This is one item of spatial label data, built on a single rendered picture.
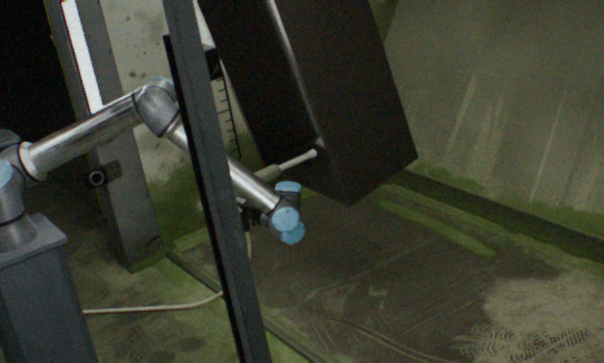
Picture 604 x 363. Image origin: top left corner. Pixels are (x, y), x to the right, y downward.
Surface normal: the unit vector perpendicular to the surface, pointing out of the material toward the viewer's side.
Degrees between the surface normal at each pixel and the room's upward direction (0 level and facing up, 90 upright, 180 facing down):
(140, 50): 90
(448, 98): 57
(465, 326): 0
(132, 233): 90
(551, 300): 0
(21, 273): 90
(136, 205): 90
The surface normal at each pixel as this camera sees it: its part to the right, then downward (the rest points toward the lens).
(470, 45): -0.78, -0.20
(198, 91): 0.54, 0.25
